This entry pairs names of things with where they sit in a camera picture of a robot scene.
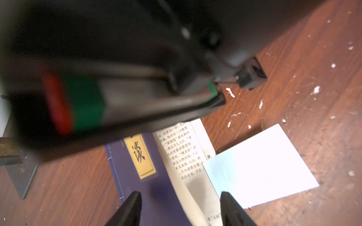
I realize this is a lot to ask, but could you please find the blue sticky note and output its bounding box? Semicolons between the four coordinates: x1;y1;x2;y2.
203;124;319;209

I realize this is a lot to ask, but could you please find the dark square tree base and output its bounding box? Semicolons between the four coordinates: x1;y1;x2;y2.
1;137;39;200

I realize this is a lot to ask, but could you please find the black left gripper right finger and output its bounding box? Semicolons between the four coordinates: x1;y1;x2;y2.
220;191;257;226

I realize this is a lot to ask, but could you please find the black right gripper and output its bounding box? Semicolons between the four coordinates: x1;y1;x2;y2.
1;1;322;161

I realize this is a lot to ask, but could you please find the dark blue book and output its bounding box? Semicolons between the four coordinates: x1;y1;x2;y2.
105;119;222;226

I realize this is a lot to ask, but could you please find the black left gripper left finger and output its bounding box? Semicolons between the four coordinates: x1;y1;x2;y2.
106;191;142;226

